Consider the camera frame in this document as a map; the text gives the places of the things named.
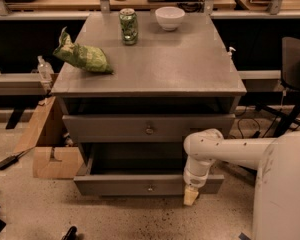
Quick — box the grey drawer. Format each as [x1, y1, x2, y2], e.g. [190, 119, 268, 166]
[63, 114, 234, 143]
[73, 142, 225, 197]

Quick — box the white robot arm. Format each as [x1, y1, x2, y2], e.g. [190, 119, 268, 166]
[183, 129, 300, 240]

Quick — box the grey top drawer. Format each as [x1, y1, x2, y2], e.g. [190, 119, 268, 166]
[63, 114, 234, 143]

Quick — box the grey drawer cabinet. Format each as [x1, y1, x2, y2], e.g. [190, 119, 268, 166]
[50, 11, 248, 197]

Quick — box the black object bottom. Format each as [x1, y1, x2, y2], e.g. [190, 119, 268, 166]
[61, 226, 77, 240]

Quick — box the cardboard box left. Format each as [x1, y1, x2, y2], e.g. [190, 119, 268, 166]
[14, 96, 83, 179]

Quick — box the white pump bottle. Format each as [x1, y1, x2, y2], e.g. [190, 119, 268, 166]
[228, 46, 236, 59]

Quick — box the green chip bag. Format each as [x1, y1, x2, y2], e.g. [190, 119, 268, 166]
[53, 28, 113, 74]

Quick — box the black chair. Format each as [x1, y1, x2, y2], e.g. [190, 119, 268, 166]
[256, 37, 300, 137]

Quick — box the white bowl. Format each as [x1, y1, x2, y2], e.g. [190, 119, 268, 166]
[155, 7, 185, 31]

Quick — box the green soda can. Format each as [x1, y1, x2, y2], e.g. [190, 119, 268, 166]
[119, 8, 138, 45]

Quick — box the clear plastic bottle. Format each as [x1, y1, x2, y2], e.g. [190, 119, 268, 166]
[37, 56, 54, 81]

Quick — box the black power adapter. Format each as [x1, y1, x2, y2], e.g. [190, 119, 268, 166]
[0, 156, 18, 170]

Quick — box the black floor cable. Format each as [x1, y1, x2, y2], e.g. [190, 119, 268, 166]
[226, 105, 300, 142]

